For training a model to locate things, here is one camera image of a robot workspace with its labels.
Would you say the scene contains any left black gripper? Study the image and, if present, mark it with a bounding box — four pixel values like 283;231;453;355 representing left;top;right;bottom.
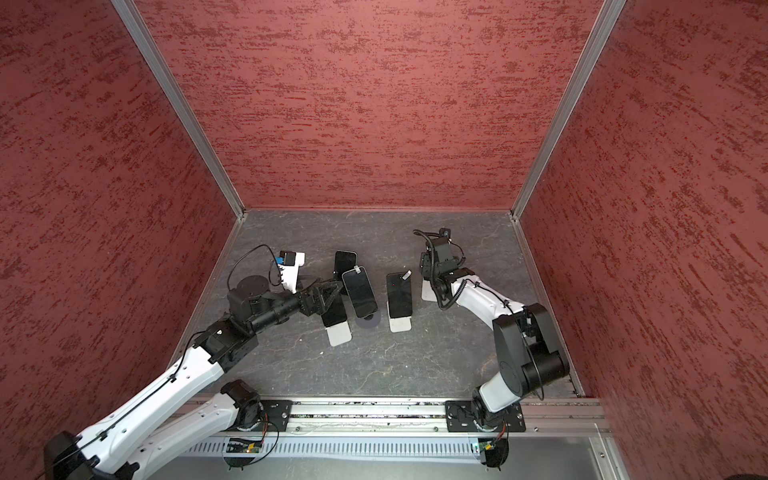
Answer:
251;272;343;333

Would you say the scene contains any white phone stand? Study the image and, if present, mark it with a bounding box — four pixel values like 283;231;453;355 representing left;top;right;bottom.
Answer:
387;302;413;333
421;280;437;302

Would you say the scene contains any black phone with tag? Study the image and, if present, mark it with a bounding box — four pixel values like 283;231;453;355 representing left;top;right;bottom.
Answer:
386;270;413;319
342;266;378;319

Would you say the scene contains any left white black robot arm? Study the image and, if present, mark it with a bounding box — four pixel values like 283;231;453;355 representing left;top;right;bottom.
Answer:
42;275;343;479

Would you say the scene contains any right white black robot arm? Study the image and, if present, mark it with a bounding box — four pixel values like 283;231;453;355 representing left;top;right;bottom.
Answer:
413;228;570;432

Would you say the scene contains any front left black phone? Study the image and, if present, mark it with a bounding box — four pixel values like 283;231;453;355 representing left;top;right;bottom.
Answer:
321;295;348;328

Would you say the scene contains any front left white stand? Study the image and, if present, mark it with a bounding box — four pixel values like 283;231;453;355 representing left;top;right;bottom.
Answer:
326;321;352;347

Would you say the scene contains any tilted black phone with tag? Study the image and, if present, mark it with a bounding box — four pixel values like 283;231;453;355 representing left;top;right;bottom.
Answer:
342;266;378;319

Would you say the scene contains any back black phone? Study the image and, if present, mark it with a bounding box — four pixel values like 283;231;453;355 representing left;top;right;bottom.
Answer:
334;250;357;295

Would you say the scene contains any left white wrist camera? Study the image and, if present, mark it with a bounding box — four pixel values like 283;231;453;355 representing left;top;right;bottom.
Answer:
277;250;306;294

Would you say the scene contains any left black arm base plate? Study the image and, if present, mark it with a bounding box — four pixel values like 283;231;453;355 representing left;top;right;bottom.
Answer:
224;399;294;435

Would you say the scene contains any aluminium front rail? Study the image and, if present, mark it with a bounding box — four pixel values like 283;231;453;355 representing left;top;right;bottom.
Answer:
122;395;611;438

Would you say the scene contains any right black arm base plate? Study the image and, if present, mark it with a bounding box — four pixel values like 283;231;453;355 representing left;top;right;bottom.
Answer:
445;400;526;434

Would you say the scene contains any white slotted cable duct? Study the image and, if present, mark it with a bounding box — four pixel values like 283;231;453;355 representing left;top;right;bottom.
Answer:
180;436;479;463

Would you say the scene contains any left circuit board with wires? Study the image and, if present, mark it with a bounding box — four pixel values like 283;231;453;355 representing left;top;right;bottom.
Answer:
222;413;280;471

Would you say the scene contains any circuit board with wires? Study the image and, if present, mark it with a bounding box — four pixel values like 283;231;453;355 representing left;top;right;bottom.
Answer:
478;423;510;470
222;413;280;471

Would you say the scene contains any right circuit board with wires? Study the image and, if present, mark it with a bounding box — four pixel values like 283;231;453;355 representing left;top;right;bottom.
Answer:
478;423;510;470

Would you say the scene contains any right aluminium corner post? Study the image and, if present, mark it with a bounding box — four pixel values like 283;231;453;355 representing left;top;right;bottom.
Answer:
511;0;629;221

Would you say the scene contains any aluminium corner post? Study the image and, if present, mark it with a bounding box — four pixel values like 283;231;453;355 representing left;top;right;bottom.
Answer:
110;0;247;220
511;0;629;221

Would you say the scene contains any left aluminium corner post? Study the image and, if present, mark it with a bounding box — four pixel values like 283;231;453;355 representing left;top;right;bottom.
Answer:
110;0;247;220

